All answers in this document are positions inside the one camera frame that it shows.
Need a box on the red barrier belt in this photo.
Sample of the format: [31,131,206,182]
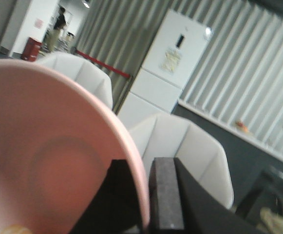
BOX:
[75,50,131,78]

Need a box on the fruit plate on counter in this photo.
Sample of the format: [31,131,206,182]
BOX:
[235,120,250,134]

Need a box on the left grey upholstered chair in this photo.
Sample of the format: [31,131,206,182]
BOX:
[36,52,113,109]

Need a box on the white refrigerator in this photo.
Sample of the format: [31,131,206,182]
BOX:
[117,9,213,129]

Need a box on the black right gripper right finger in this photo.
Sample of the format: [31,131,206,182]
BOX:
[149,157,260,234]

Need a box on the red trash bin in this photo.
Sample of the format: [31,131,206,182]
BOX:
[20,37,42,62]

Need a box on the dark kitchen counter cabinet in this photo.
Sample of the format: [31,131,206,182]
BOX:
[172,104,283,206]

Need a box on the pink plastic bowl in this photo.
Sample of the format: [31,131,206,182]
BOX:
[0,59,150,234]

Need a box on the person in black shirt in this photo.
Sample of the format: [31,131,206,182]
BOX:
[46,6,66,53]

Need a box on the grey pleated curtain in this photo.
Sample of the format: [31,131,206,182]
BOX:
[75,0,172,110]

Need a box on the right grey upholstered chair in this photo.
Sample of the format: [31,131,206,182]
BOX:
[129,113,234,209]

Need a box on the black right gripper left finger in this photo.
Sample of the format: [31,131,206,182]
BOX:
[70,160,142,234]

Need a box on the grey upholstered chair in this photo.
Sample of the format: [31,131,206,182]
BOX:
[129,113,234,209]
[36,52,113,109]

